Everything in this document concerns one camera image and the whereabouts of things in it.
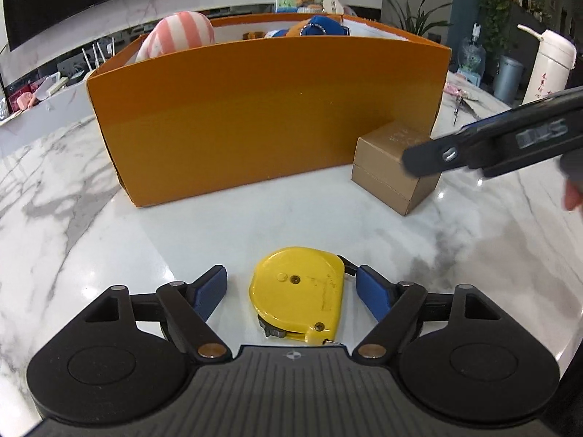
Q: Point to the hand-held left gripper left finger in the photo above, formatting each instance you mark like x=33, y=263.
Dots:
x=210, y=292

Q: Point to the grey trash can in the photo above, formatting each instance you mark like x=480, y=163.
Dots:
x=508, y=79

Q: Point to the pink cloth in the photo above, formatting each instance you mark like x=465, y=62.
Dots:
x=27, y=100

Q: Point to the person's right hand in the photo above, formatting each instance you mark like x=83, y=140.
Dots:
x=574, y=195

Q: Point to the orange cardboard box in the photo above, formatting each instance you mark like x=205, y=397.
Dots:
x=273, y=114

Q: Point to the pink card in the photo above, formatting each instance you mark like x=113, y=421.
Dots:
x=455, y=90

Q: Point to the pink striped plush toy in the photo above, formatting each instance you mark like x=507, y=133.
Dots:
x=177, y=32

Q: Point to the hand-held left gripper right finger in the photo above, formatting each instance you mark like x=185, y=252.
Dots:
x=375, y=292

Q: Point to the potted green plant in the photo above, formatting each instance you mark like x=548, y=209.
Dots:
x=412, y=16

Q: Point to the round paper fan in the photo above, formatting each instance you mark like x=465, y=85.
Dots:
x=331, y=3

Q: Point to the white marble tv cabinet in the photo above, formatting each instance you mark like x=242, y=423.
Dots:
x=45, y=114

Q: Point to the white thermos bottle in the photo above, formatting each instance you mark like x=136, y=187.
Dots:
x=549, y=68

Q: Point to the brown cardboard gift box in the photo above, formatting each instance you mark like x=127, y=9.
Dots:
x=387, y=177

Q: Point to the white router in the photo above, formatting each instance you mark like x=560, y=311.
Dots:
x=98, y=54

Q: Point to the white tablet device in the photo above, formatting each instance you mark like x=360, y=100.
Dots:
x=53, y=85

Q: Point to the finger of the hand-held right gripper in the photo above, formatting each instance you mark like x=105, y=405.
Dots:
x=524, y=116
x=428, y=158

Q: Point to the clear plastic bag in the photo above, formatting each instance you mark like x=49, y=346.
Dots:
x=472, y=54

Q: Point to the orange bear plush toy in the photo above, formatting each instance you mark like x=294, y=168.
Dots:
x=319, y=26

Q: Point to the yellow tape measure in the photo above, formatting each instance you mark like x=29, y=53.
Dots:
x=296, y=291

